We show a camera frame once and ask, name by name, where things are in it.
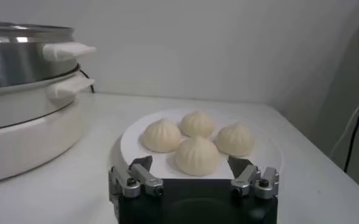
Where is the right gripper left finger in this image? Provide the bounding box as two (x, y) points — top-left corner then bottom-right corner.
(108, 155), (165, 199)

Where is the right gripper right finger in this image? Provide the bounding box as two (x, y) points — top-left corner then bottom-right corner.
(227, 155), (280, 200)

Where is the white steamed baozi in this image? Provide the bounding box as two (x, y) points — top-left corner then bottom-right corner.
(141, 118), (183, 153)
(215, 123), (255, 158)
(179, 110), (216, 138)
(175, 136), (220, 177)

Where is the stainless steel steamer basket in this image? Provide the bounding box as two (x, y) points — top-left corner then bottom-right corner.
(0, 21), (98, 89)

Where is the white round plate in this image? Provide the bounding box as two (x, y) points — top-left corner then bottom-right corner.
(119, 108), (283, 180)

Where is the white electric cooker base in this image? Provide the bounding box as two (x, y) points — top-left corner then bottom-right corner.
(0, 65), (96, 185)

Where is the black power cable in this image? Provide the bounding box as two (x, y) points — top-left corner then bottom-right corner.
(330, 80), (359, 159)

